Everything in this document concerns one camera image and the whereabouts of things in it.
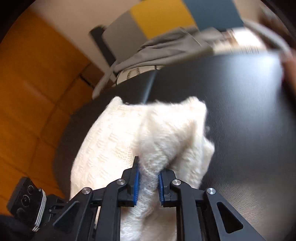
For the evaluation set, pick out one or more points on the grey garment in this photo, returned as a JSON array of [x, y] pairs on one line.
[[161, 51]]

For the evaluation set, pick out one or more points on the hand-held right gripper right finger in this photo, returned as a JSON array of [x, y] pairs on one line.
[[161, 188]]

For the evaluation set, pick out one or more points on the grey yellow blue chair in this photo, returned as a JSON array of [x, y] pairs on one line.
[[159, 16]]

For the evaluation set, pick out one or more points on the cream knit sweater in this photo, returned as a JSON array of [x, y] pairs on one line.
[[111, 143]]

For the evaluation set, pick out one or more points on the printed paper sheet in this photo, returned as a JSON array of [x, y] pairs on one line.
[[242, 42]]

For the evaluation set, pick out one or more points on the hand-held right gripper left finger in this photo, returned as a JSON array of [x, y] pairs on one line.
[[137, 185]]

